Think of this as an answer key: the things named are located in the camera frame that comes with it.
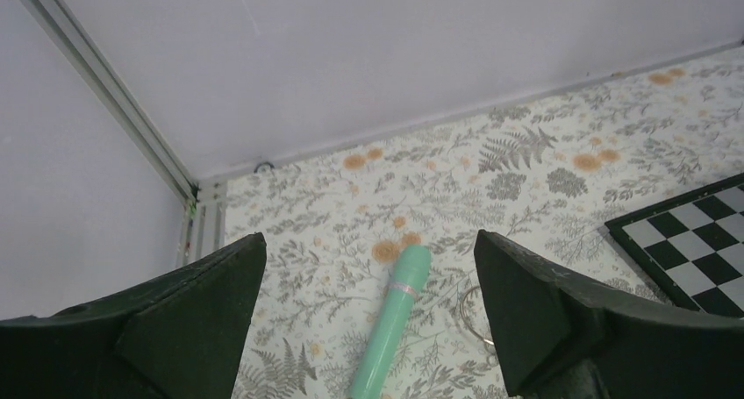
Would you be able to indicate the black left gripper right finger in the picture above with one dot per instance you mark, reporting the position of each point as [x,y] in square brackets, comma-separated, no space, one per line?
[561,334]

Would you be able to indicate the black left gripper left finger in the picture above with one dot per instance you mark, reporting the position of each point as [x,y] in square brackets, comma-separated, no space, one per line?
[179,335]

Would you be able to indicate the silver keyring with clips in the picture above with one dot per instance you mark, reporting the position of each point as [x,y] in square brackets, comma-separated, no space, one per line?
[474,319]

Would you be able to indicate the black white chessboard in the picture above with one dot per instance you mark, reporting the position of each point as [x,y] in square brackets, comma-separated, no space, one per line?
[691,246]

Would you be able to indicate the floral patterned table mat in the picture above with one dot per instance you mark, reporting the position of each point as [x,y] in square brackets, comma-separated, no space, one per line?
[547,174]

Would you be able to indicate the aluminium corner frame post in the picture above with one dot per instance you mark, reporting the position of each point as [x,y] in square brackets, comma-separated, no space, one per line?
[70,37]

